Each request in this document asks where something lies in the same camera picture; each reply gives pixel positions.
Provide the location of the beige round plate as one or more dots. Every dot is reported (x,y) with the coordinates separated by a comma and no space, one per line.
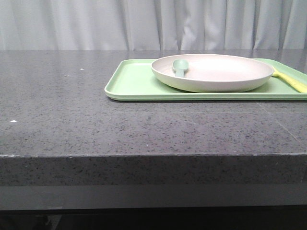
(213,73)

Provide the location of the white curtain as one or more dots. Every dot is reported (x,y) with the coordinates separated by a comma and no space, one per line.
(152,24)

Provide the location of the light green tray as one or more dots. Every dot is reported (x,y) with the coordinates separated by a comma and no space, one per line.
(133,80)

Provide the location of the yellow plastic fork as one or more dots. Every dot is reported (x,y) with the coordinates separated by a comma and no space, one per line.
(295,84)

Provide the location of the mint green spoon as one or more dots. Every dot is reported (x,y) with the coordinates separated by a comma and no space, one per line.
(180,66)

